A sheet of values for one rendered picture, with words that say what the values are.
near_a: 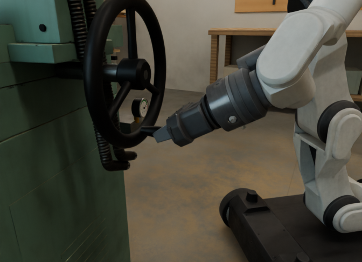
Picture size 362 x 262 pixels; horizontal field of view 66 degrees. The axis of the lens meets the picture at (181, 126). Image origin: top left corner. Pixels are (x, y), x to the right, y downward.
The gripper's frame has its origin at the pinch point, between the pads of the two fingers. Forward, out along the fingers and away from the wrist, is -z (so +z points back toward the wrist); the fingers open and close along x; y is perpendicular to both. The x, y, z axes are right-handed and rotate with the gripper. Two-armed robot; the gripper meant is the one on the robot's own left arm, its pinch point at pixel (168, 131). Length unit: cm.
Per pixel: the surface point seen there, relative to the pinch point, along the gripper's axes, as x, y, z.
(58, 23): -7.6, 24.6, -4.0
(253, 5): 323, 45, 8
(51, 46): -9.7, 21.7, -5.7
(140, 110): 26.0, 5.3, -19.0
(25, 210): -13.0, -0.3, -29.0
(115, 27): 25.0, 28.8, -12.5
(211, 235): 56, -60, -36
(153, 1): 342, 124, -108
